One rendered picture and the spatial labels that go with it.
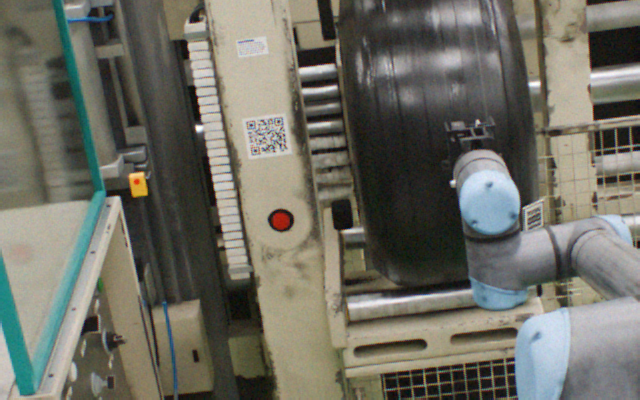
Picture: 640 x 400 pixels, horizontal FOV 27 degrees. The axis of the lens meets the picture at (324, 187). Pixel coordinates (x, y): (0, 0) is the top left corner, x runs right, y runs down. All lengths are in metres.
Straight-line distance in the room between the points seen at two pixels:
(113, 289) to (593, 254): 0.75
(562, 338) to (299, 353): 1.11
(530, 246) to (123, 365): 0.69
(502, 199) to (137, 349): 0.68
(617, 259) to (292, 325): 0.90
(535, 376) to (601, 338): 0.08
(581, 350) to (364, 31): 0.89
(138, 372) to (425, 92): 0.63
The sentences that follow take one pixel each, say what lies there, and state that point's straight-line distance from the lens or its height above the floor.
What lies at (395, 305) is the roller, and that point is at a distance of 2.30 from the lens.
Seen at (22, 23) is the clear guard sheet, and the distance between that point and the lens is 1.69.
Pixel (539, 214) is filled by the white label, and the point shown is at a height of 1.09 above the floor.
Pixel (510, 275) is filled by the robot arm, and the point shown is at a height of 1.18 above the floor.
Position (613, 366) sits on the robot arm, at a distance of 1.38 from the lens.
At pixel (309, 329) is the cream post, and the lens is 2.40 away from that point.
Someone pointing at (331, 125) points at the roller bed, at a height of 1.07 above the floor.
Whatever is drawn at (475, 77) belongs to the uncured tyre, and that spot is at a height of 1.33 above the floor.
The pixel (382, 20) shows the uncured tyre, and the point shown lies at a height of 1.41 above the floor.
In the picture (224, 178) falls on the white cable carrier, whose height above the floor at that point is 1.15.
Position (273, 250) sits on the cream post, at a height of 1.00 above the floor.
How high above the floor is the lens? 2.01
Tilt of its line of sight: 23 degrees down
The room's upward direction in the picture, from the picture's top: 9 degrees counter-clockwise
